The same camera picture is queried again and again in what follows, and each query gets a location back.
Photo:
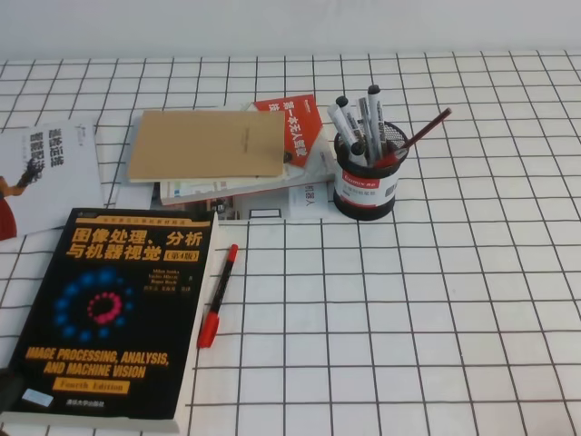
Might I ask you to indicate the black image processing textbook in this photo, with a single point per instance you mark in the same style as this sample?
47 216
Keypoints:
109 340

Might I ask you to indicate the red and black marker pen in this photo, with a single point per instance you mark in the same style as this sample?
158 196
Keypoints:
212 319

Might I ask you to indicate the dark red pencil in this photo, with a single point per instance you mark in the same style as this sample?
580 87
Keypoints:
427 129

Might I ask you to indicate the black mesh pen holder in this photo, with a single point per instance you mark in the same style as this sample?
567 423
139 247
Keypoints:
364 193

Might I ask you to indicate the red capped pen in holder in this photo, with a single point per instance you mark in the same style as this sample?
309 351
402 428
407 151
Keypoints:
392 158

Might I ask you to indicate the tan kraft cover notebook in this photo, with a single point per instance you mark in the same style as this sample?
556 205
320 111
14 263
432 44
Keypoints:
181 145

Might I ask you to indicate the white marker black cap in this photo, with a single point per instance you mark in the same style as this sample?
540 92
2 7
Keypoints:
364 124
357 154
344 121
375 123

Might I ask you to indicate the red cover book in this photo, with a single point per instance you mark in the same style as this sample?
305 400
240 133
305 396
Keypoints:
302 125

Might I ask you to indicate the white leaflet under books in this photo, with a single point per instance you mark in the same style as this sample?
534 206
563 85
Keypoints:
301 202

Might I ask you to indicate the white robot arm brochure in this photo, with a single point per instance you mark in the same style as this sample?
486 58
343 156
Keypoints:
46 171

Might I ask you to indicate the white grid tablecloth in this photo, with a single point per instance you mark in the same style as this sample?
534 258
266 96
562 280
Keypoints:
456 314

